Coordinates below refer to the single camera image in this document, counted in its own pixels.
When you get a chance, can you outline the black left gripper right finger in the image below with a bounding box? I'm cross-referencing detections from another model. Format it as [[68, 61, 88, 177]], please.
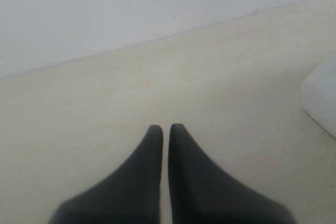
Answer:
[[168, 123, 293, 223]]

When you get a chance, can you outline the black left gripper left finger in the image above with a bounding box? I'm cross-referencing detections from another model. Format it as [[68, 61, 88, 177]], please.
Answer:
[[49, 125, 163, 223]]

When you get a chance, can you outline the white mannequin head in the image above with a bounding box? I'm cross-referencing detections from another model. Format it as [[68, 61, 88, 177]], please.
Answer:
[[301, 57, 335, 136]]

